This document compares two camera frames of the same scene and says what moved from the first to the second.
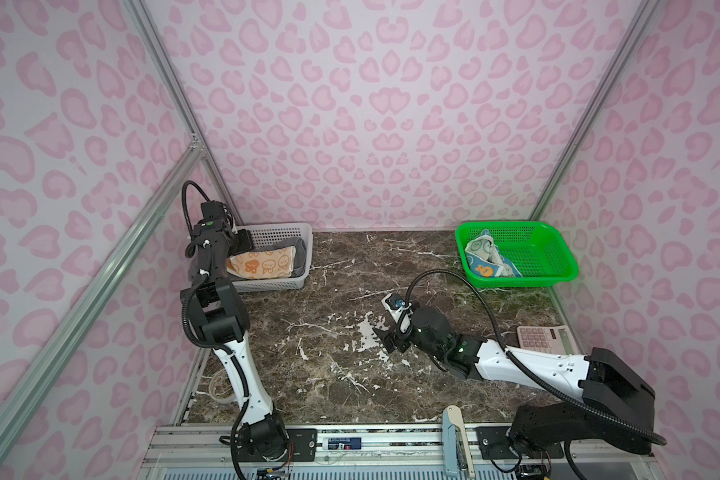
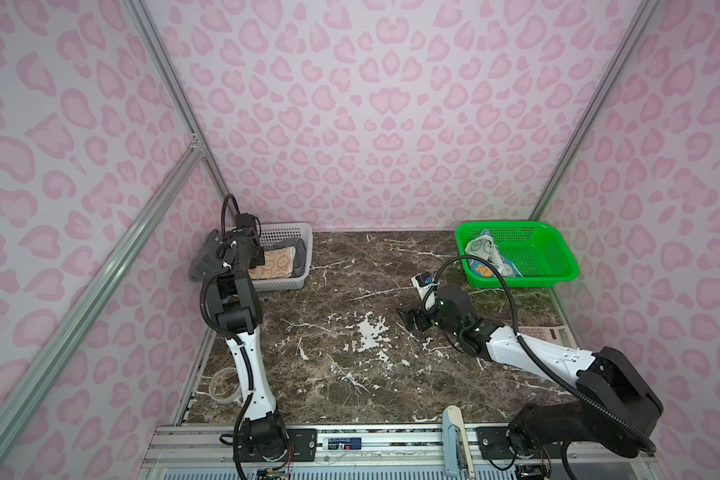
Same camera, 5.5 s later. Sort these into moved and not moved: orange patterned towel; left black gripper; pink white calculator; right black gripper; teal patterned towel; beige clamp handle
Moved: right black gripper; left black gripper
Not moved: orange patterned towel; beige clamp handle; pink white calculator; teal patterned towel
